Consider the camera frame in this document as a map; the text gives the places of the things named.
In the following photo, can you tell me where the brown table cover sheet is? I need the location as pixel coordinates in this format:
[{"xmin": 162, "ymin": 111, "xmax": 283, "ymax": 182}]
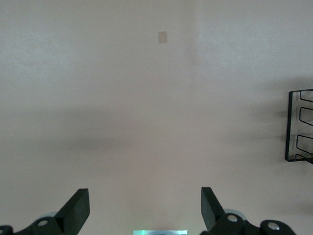
[{"xmin": 0, "ymin": 0, "xmax": 313, "ymax": 235}]

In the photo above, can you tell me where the small brown tape patch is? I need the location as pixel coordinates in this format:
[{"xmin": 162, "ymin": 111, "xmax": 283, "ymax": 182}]
[{"xmin": 157, "ymin": 31, "xmax": 168, "ymax": 45}]

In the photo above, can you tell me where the black wire cup holder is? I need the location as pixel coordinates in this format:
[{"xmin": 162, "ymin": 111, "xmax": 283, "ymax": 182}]
[{"xmin": 284, "ymin": 88, "xmax": 313, "ymax": 164}]

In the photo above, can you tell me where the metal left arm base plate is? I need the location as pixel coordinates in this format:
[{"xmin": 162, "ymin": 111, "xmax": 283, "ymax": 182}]
[{"xmin": 133, "ymin": 229, "xmax": 188, "ymax": 235}]

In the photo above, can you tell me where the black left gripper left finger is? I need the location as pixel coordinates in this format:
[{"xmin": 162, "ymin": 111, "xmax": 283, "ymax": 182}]
[{"xmin": 0, "ymin": 188, "xmax": 90, "ymax": 235}]

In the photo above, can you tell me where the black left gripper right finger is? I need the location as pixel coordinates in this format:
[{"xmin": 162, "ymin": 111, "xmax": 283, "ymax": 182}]
[{"xmin": 200, "ymin": 187, "xmax": 297, "ymax": 235}]

